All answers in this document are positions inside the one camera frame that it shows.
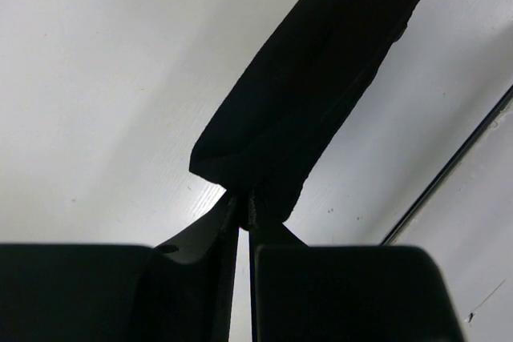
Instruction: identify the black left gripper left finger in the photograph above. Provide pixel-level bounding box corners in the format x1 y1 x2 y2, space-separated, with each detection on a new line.
1 194 239 341

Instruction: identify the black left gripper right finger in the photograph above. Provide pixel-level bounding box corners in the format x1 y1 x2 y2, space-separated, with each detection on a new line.
246 191 468 342

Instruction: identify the black skirt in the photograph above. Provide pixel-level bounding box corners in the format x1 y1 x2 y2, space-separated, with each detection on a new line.
189 0 420 221

